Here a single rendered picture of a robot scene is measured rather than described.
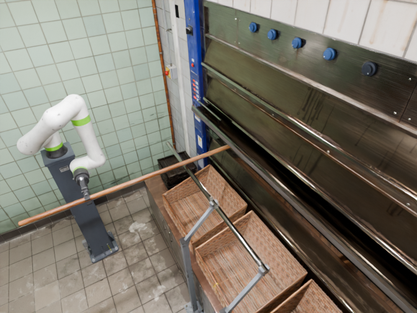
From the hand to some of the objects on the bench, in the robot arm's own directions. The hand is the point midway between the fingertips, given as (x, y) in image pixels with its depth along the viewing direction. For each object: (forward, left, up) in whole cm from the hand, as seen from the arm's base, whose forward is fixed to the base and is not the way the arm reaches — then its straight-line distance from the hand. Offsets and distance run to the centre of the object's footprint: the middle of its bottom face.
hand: (87, 198), depth 168 cm
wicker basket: (+8, +74, -62) cm, 97 cm away
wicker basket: (+68, +70, -62) cm, 115 cm away
